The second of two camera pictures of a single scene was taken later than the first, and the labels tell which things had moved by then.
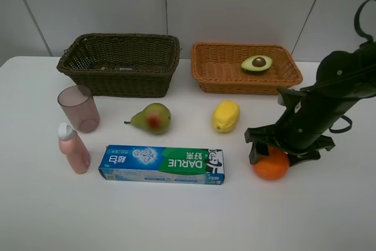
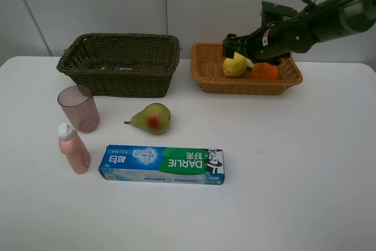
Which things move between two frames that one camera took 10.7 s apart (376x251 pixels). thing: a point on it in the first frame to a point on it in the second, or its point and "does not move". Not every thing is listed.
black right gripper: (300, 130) to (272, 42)
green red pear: (154, 119) does not move
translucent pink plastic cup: (77, 103) does not move
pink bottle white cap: (72, 147) does not move
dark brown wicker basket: (121, 65) does not move
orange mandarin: (274, 166) to (263, 70)
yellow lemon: (225, 116) to (235, 67)
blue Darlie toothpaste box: (181, 165) does not move
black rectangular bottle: (115, 69) does not move
